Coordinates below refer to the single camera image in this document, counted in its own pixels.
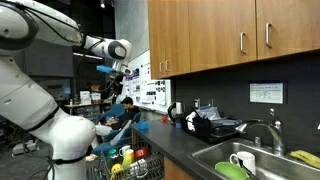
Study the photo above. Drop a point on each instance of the clear bluish plastic bag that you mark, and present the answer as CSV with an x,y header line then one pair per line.
x,y
210,113

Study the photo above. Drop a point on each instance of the small orange object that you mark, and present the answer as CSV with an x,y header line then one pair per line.
x,y
164,118

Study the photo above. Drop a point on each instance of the blue armchair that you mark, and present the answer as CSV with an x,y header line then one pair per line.
x,y
113,110
116,136

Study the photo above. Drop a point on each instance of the black electric kettle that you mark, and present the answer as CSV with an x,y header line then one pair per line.
x,y
174,115

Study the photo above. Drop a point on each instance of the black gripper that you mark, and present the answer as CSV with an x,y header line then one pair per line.
x,y
115,80

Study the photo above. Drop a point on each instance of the teal plastic cup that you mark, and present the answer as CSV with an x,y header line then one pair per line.
x,y
112,153

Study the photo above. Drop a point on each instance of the light green plastic cup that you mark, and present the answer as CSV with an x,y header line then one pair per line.
x,y
126,162

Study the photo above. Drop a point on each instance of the green bowl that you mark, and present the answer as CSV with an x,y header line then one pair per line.
x,y
230,170

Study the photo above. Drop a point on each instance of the stainless steel sink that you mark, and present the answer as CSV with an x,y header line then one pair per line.
x,y
276,168

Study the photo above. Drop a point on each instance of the white crumpled cloth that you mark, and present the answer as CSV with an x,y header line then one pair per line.
x,y
191,120

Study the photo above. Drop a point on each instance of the black dish drying rack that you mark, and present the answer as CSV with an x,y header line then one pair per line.
x,y
216,133

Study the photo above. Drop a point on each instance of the wooden background table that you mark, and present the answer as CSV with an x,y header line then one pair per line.
x,y
83,105

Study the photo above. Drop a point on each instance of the white storage box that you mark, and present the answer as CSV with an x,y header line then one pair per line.
x,y
85,97
96,97

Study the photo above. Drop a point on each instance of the wooden lower cabinet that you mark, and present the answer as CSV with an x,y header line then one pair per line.
x,y
173,173

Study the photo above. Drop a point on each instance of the narrow wooden cabinet door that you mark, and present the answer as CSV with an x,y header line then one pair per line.
x,y
156,36
177,33

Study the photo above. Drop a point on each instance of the small plain white mug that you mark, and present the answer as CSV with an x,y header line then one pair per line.
x,y
125,150

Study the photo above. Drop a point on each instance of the large white mug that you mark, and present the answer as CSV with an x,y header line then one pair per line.
x,y
248,160

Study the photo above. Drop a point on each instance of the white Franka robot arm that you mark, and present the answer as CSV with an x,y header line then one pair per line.
x,y
20,96

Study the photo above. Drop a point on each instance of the red cup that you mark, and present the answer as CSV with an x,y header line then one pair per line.
x,y
141,153

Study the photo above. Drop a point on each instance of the wide wooden cabinet door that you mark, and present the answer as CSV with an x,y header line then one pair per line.
x,y
293,23
216,33

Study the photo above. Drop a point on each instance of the whiteboard with posters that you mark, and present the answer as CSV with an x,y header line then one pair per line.
x,y
150,90

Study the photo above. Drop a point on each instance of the blue bowl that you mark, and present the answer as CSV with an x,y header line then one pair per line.
x,y
142,125

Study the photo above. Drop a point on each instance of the white mug with black band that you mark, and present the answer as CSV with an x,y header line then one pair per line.
x,y
138,166

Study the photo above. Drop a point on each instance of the yellow cup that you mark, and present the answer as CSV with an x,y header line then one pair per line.
x,y
130,154

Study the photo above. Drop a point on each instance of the yellow cloth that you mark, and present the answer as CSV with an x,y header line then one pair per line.
x,y
306,158

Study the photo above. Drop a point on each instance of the white power strip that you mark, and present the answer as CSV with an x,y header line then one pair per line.
x,y
25,147

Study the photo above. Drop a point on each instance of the ceiling spotlight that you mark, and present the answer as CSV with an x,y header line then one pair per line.
x,y
102,4

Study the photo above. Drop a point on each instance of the white wall sign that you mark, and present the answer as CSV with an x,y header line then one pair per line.
x,y
266,92

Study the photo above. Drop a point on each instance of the seated person in black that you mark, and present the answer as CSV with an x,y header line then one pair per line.
x,y
128,111

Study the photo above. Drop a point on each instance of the ceiling light strip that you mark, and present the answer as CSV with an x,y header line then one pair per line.
x,y
88,56

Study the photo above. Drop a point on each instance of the chrome kitchen faucet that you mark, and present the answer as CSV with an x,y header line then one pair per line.
x,y
276,133

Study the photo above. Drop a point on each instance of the small chrome sink knob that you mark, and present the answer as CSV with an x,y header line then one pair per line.
x,y
257,142

